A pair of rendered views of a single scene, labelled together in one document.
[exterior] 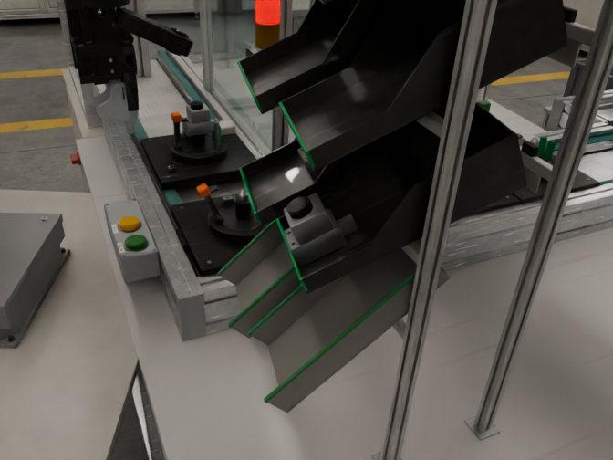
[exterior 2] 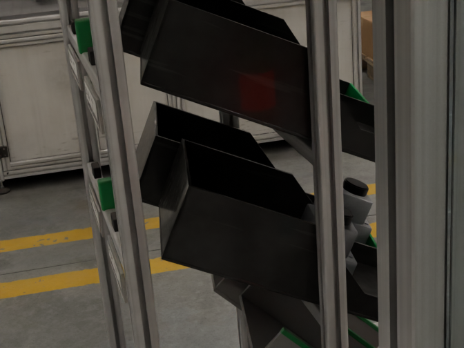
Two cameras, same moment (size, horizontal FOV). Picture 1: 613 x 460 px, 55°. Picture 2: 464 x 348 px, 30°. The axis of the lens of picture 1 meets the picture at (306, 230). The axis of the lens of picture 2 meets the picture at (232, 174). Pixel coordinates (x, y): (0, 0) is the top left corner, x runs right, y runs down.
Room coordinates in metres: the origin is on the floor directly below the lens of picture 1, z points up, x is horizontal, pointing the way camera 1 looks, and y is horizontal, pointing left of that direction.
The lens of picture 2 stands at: (1.52, 0.06, 1.65)
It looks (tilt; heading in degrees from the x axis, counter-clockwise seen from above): 21 degrees down; 192
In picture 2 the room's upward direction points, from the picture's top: 5 degrees counter-clockwise
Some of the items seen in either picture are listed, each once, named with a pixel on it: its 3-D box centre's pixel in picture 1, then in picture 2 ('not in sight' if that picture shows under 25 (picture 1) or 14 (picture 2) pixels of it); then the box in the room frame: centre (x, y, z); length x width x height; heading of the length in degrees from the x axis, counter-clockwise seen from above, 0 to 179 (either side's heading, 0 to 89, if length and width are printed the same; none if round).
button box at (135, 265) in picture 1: (130, 237); not in sight; (0.98, 0.35, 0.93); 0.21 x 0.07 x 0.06; 26
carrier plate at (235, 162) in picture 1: (199, 155); not in sight; (1.31, 0.27, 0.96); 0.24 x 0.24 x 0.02; 26
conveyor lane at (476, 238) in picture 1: (439, 205); not in sight; (1.21, -0.31, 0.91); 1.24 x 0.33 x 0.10; 116
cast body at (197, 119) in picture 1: (201, 117); not in sight; (1.31, 0.26, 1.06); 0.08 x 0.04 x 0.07; 117
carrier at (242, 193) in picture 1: (243, 205); not in sight; (1.00, 0.13, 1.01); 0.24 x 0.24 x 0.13; 26
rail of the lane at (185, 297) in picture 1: (144, 194); not in sight; (1.18, 0.38, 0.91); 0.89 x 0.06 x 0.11; 26
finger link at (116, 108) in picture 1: (117, 110); not in sight; (0.84, 0.30, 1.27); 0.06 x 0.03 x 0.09; 116
